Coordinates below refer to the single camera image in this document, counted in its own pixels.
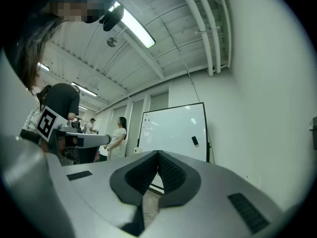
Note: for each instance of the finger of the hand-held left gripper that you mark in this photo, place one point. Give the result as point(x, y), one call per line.
point(94, 139)

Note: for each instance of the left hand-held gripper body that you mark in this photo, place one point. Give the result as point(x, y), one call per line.
point(47, 123)

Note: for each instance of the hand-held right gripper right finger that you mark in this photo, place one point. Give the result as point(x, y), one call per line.
point(213, 197)

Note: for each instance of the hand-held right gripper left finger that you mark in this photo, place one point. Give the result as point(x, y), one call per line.
point(99, 182)

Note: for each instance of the black whiteboard eraser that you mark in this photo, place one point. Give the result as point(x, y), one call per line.
point(195, 141)

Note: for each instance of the black framed whiteboard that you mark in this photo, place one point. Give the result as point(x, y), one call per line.
point(173, 133)

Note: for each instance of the long ceiling light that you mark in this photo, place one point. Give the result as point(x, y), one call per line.
point(43, 67)
point(85, 90)
point(138, 28)

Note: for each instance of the white paper sheet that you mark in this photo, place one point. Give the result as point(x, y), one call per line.
point(147, 124)

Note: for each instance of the round silver ceiling fixture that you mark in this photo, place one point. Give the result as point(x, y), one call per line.
point(112, 42)

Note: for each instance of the white ceiling pipe bundle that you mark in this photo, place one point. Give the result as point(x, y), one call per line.
point(210, 33)

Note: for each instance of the dark wall box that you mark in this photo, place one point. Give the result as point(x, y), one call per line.
point(314, 133)

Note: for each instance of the black head-mounted camera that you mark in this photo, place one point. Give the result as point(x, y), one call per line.
point(112, 18)

